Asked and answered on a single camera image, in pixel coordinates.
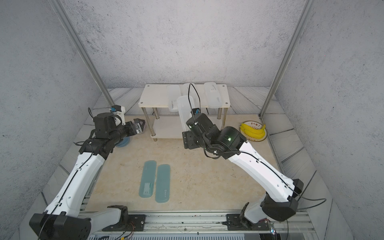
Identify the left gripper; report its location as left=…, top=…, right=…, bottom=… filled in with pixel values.
left=108, top=118, right=145, bottom=145

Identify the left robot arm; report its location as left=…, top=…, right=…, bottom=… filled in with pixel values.
left=29, top=112, right=146, bottom=240

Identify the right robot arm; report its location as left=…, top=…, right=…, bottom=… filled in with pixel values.
left=182, top=113, right=304, bottom=224

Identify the white two-tier shelf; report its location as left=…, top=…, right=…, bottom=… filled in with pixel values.
left=139, top=84, right=230, bottom=141

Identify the left green pencil case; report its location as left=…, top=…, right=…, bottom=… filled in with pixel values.
left=139, top=161, right=157, bottom=198

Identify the green pencil case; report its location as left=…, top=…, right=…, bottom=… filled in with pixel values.
left=155, top=164, right=171, bottom=204
left=139, top=161, right=157, bottom=198

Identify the right green pencil case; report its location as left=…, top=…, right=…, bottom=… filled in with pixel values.
left=155, top=164, right=171, bottom=204

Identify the blue bowl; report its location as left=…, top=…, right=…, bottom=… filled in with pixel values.
left=115, top=137, right=130, bottom=148

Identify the round enamel plate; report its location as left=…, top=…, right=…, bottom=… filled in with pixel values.
left=240, top=121, right=267, bottom=142

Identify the yellow banana bunch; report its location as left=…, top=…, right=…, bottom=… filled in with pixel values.
left=241, top=124, right=266, bottom=139

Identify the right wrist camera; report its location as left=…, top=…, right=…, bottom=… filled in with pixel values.
left=191, top=108, right=201, bottom=116

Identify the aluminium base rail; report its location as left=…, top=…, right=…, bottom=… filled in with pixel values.
left=88, top=210, right=319, bottom=240

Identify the left aluminium frame post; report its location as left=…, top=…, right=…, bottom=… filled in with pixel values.
left=49, top=0, right=115, bottom=110

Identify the aluminium frame post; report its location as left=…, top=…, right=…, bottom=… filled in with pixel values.
left=49, top=0, right=115, bottom=110
left=259, top=0, right=315, bottom=119

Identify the right aluminium frame post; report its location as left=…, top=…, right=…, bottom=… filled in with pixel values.
left=259, top=0, right=315, bottom=119

